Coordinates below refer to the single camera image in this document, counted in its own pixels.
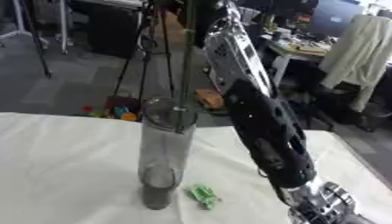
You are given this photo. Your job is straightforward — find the black camera tripod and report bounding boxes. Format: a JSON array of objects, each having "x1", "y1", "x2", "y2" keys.
[{"x1": 111, "y1": 0, "x2": 177, "y2": 103}]

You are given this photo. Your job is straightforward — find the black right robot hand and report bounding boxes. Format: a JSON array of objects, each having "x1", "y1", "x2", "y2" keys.
[{"x1": 194, "y1": 0, "x2": 230, "y2": 45}]

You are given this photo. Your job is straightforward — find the tan cardboard piece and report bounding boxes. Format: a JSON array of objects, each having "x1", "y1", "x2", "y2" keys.
[{"x1": 192, "y1": 88, "x2": 227, "y2": 110}]

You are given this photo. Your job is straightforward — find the dark computer monitor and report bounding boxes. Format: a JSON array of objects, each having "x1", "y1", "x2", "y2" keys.
[{"x1": 307, "y1": 0, "x2": 368, "y2": 39}]

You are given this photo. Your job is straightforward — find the thin black stand pole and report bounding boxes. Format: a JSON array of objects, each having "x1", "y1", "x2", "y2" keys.
[{"x1": 18, "y1": 0, "x2": 54, "y2": 79}]

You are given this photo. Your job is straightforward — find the white cloth over chair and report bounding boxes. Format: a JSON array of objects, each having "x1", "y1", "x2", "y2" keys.
[{"x1": 318, "y1": 13, "x2": 392, "y2": 114}]

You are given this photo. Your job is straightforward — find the black cabinet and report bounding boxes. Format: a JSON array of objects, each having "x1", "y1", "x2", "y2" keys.
[{"x1": 84, "y1": 0, "x2": 147, "y2": 60}]

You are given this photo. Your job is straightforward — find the box of colourful toys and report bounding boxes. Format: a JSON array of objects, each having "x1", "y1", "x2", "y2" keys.
[{"x1": 80, "y1": 95, "x2": 143, "y2": 123}]

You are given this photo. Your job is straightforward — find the clear glass cylinder vase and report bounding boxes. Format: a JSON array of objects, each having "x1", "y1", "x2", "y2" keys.
[{"x1": 136, "y1": 97, "x2": 200, "y2": 211}]

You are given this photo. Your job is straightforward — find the small green leaf piece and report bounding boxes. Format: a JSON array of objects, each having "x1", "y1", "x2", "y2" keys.
[{"x1": 184, "y1": 183, "x2": 224, "y2": 211}]

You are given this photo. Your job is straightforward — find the green flower stem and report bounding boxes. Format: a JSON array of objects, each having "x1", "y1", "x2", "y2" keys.
[{"x1": 172, "y1": 0, "x2": 200, "y2": 134}]

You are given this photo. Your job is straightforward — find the cluttered white desk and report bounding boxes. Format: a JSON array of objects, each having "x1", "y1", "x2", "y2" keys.
[{"x1": 260, "y1": 32, "x2": 334, "y2": 88}]

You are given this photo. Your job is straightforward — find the white metal stand frame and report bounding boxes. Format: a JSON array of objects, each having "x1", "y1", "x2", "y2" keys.
[{"x1": 0, "y1": 0, "x2": 74, "y2": 56}]

